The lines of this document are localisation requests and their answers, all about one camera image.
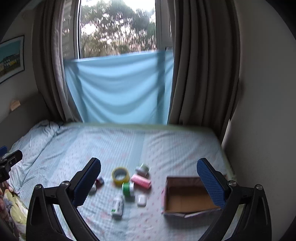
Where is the white pill bottle green label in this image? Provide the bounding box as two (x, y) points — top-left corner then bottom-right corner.
(111, 194), (123, 217)

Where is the yellow packing tape roll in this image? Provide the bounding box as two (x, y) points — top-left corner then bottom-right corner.
(111, 167), (130, 186)

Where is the green band white jar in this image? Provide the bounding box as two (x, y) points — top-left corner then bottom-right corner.
(122, 182), (134, 197)

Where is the red cosmetic box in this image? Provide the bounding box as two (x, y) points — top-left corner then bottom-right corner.
(130, 174), (152, 189)

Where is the green lid white cream jar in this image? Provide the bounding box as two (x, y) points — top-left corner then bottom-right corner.
(135, 163), (149, 177)

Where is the yellow patterned cloth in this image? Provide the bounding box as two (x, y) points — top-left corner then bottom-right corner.
(1, 189), (28, 240)

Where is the red silver small jar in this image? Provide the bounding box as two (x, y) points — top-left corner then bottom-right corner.
(95, 177), (104, 188)

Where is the open cardboard box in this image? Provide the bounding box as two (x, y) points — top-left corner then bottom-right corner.
(162, 176), (221, 218)

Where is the floral checked bed sheet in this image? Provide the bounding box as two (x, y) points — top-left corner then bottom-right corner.
(8, 120), (232, 240)

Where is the light blue hanging cloth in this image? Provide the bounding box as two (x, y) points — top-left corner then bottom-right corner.
(64, 51), (174, 125)

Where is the left grey curtain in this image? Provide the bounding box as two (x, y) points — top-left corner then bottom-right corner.
(32, 1), (81, 122)

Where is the grey curtain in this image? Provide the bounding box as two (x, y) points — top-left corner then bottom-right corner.
(168, 1), (240, 140)
(32, 1), (81, 122)

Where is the window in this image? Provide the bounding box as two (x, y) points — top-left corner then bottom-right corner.
(62, 1), (173, 59)

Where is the right grey curtain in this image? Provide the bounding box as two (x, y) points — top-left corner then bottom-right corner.
(168, 1), (240, 140)

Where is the small tan wall object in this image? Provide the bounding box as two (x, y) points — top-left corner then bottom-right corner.
(10, 100), (21, 112)

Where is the framed wall picture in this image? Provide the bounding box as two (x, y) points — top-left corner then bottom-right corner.
(0, 35), (25, 83)

